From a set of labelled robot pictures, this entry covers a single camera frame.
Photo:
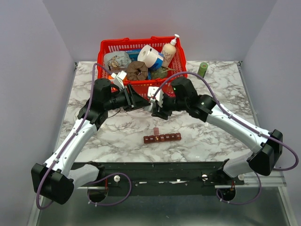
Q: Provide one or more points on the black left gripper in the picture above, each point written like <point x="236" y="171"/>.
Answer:
<point x="133" y="100"/>

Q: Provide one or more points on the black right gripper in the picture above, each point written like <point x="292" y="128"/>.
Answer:
<point x="158" y="111"/>

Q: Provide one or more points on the red weekly pill organizer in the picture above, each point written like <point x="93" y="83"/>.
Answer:
<point x="159" y="138"/>

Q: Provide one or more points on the white-capped pill bottle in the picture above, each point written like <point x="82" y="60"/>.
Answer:
<point x="149" y="108"/>

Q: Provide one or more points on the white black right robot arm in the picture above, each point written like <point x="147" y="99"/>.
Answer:
<point x="265" y="146"/>

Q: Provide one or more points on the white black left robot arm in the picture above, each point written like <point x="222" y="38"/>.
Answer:
<point x="75" y="139"/>

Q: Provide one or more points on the green round vegetable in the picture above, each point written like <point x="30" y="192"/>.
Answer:
<point x="160" y="73"/>

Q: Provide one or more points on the red plastic shopping basket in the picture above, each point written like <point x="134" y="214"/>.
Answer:
<point x="176" y="67"/>

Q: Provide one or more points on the grey cartoon snack bag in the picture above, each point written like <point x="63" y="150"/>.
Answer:
<point x="117" y="61"/>

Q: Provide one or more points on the blue package in basket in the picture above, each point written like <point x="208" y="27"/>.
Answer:
<point x="133" y="54"/>

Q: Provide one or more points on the white toilet paper roll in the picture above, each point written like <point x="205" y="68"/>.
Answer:
<point x="148" y="55"/>

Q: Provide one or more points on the cream pump lotion bottle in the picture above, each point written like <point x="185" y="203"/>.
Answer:
<point x="168" y="51"/>

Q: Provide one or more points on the green cylindrical can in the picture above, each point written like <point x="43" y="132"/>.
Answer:
<point x="202" y="69"/>

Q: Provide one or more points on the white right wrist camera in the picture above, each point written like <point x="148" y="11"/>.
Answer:
<point x="155" y="95"/>

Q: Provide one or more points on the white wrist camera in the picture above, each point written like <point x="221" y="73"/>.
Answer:
<point x="118" y="79"/>
<point x="155" y="95"/>

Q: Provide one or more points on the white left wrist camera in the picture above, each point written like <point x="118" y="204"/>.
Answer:
<point x="118" y="79"/>

